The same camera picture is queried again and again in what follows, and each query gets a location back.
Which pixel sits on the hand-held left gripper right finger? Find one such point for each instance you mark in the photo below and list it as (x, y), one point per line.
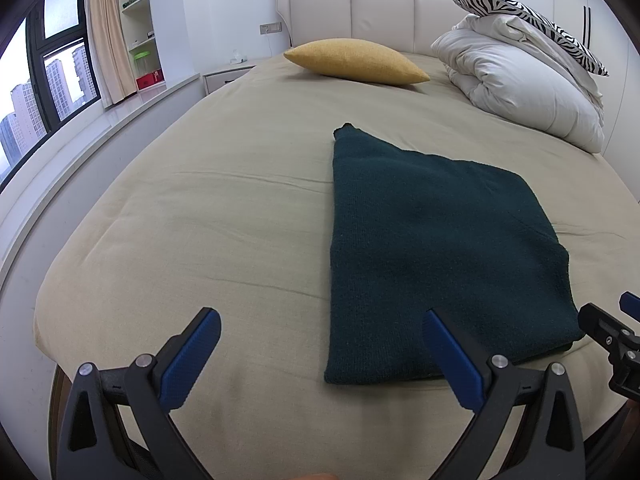
(452, 360)

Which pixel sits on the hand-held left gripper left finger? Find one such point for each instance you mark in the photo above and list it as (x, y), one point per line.
(192, 360)

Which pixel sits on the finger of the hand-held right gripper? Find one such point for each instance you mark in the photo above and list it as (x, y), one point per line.
(631, 306)
(607, 327)

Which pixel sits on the dark green knit sweater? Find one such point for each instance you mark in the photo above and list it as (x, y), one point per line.
(425, 240)

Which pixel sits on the bed with beige sheet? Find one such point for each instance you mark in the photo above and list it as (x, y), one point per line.
(200, 210)

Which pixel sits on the white folded duvet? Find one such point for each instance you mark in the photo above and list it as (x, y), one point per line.
(525, 85)

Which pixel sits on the white window ledge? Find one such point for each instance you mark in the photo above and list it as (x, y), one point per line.
(100, 130)

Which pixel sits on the red box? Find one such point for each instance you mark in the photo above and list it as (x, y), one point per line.
(149, 81)

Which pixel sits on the white nightstand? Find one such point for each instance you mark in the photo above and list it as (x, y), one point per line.
(225, 76)

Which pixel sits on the white wardrobe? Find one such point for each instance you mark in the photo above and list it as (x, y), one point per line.
(595, 20)

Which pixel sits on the zebra striped pillow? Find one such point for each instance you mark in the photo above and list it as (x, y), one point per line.
(530, 17)

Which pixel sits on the green shelf item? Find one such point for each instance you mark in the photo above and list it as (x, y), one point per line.
(141, 54)

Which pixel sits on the yellow pillow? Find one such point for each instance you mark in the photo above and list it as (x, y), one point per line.
(350, 62)

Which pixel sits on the black framed window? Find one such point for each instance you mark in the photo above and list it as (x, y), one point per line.
(60, 70)

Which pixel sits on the beige curtain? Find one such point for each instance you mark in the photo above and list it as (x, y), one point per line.
(110, 35)

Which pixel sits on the beige padded headboard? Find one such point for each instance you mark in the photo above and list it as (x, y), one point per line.
(375, 10)

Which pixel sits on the wall socket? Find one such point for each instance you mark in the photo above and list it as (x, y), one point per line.
(270, 28)

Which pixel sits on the white wall shelf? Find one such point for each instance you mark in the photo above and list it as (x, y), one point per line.
(142, 20)

